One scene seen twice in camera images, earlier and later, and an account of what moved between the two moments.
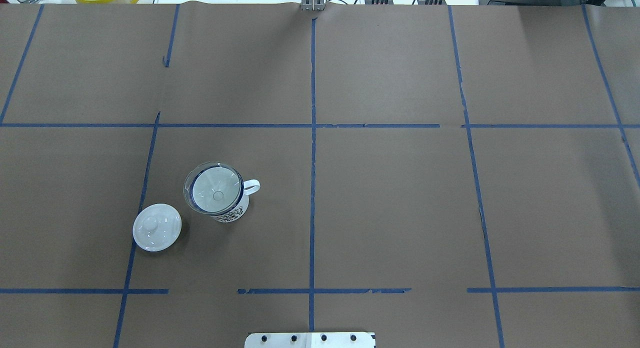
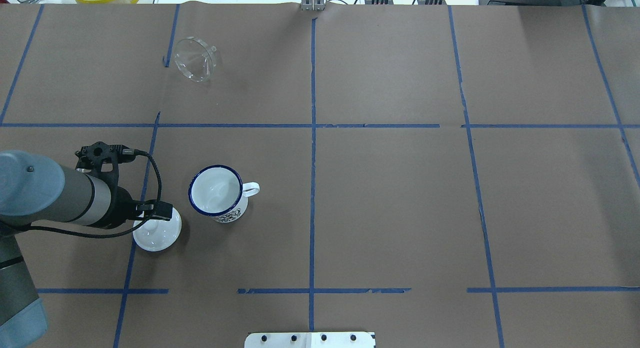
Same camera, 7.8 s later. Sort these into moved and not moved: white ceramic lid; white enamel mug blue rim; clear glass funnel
Moved: clear glass funnel
Not moved: white enamel mug blue rim; white ceramic lid
